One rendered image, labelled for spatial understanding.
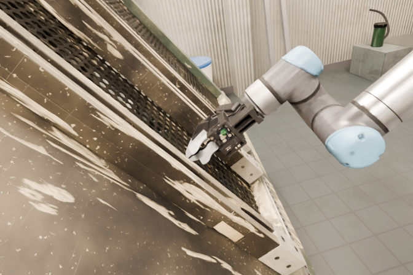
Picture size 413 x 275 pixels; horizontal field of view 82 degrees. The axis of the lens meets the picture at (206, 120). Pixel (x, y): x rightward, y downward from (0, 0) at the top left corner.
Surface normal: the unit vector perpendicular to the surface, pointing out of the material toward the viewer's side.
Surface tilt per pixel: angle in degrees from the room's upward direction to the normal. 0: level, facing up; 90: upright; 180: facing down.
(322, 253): 0
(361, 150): 90
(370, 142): 90
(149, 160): 90
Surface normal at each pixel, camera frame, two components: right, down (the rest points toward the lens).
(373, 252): -0.15, -0.87
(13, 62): 0.11, 0.46
